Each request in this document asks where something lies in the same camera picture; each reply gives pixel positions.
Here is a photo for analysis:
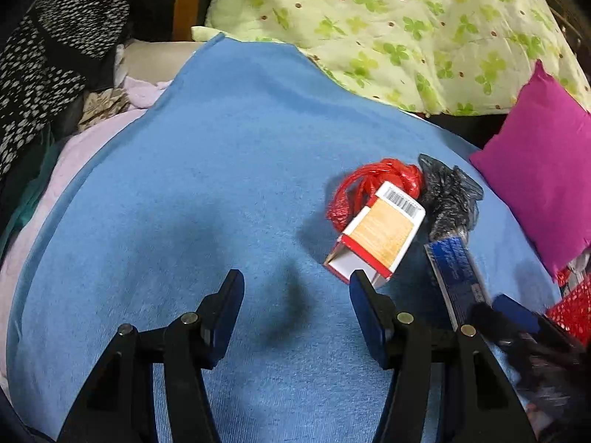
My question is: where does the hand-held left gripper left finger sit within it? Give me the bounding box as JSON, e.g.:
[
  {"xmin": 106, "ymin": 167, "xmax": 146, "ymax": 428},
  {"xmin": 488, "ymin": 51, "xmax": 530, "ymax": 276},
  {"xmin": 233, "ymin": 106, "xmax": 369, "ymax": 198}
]
[{"xmin": 55, "ymin": 268, "xmax": 245, "ymax": 443}]

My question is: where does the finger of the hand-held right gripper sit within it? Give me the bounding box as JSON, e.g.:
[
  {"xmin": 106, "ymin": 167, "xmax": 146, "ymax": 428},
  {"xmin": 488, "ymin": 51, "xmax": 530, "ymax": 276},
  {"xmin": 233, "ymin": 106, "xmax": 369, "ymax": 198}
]
[
  {"xmin": 470, "ymin": 302, "xmax": 522, "ymax": 347},
  {"xmin": 491, "ymin": 293, "xmax": 578, "ymax": 347}
]

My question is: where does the black white dotted cloth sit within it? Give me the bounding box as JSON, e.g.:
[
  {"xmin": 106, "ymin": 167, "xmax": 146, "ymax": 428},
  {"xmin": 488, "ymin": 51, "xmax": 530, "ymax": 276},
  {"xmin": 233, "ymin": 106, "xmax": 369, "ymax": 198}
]
[{"xmin": 0, "ymin": 0, "xmax": 131, "ymax": 181}]

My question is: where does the green clover print quilt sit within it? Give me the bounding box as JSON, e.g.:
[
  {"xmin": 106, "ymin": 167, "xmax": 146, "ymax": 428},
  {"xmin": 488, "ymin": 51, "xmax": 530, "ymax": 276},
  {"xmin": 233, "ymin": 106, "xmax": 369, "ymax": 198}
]
[{"xmin": 191, "ymin": 0, "xmax": 591, "ymax": 116}]

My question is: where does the floral patterned cloth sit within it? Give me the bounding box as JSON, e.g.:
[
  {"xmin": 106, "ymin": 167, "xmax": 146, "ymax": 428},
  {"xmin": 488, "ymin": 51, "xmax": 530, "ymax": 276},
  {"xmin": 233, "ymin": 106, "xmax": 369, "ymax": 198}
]
[{"xmin": 76, "ymin": 87, "xmax": 130, "ymax": 132}]

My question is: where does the red plastic basket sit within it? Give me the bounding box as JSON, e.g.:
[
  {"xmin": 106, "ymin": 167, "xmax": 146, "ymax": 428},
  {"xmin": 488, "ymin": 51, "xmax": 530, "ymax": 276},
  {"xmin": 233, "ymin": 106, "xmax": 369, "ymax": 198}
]
[{"xmin": 545, "ymin": 281, "xmax": 591, "ymax": 347}]

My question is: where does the teal cloth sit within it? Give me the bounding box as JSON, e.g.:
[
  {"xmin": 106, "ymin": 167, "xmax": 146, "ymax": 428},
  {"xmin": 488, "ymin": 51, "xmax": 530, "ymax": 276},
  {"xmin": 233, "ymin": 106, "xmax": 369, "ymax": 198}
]
[{"xmin": 0, "ymin": 124, "xmax": 65, "ymax": 259}]

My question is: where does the red white carton box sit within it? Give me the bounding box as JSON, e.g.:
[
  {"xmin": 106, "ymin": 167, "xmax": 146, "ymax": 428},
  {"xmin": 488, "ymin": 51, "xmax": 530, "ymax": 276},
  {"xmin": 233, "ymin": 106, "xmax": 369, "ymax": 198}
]
[{"xmin": 323, "ymin": 181, "xmax": 426, "ymax": 286}]

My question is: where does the light blue blanket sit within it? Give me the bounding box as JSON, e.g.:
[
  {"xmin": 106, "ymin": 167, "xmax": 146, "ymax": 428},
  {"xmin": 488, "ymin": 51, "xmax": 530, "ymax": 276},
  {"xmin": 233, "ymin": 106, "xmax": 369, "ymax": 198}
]
[{"xmin": 7, "ymin": 32, "xmax": 566, "ymax": 443}]

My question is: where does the red foil wrapper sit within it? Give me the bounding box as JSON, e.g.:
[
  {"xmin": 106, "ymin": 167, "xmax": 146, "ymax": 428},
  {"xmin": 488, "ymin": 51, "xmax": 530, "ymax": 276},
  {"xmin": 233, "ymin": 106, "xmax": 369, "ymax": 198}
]
[{"xmin": 554, "ymin": 265, "xmax": 578, "ymax": 287}]

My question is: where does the beige cushion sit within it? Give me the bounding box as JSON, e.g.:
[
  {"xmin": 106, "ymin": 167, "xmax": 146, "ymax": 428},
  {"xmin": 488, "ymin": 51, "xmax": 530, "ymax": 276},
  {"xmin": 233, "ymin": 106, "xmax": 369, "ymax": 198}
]
[{"xmin": 122, "ymin": 39, "xmax": 204, "ymax": 84}]

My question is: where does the red plastic bag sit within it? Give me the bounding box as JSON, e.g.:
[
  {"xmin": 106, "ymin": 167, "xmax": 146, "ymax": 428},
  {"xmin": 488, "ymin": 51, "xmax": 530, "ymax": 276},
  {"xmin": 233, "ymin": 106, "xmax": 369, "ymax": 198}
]
[{"xmin": 325, "ymin": 158, "xmax": 426, "ymax": 231}]

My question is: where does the black plastic bag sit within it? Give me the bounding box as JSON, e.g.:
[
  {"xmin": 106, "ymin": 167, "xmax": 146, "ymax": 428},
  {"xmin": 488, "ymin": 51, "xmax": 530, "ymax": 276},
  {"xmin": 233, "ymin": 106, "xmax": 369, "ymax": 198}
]
[{"xmin": 418, "ymin": 153, "xmax": 485, "ymax": 241}]

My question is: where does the magenta pillow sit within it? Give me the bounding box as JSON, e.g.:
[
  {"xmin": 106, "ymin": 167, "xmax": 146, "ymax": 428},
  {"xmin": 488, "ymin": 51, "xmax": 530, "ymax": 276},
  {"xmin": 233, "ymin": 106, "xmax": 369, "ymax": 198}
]
[{"xmin": 468, "ymin": 60, "xmax": 591, "ymax": 282}]

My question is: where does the blue toothpaste box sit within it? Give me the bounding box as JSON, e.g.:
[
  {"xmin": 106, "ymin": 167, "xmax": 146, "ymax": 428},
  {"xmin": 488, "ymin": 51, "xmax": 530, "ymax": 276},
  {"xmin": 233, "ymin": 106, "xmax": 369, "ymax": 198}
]
[{"xmin": 424, "ymin": 236, "xmax": 492, "ymax": 333}]

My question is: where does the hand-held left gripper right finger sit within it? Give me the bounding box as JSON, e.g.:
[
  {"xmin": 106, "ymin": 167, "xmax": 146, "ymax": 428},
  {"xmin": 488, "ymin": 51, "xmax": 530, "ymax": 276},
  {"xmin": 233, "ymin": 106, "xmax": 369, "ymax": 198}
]
[{"xmin": 348, "ymin": 270, "xmax": 539, "ymax": 443}]

